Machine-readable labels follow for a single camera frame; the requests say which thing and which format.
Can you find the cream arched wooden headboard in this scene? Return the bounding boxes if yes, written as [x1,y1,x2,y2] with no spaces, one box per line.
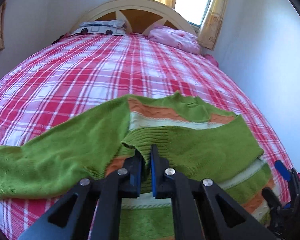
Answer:
[70,0,195,35]

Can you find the pink pillow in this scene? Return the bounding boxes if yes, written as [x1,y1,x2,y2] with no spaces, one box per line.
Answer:
[147,25,201,55]

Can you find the small pink cloth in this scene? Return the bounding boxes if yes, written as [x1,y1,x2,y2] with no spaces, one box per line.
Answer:
[204,54,219,68]

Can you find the yellow curtain right panel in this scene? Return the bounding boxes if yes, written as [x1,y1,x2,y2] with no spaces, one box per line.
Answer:
[197,0,228,50]

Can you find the folded grey white clothes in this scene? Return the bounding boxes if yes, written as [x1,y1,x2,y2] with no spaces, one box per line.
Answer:
[71,20,126,36]

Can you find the green striped knit sweater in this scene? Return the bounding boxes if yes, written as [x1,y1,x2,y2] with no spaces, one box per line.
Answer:
[0,90,277,240]

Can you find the red plaid bed sheet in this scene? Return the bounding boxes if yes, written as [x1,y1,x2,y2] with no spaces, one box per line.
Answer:
[0,34,292,239]

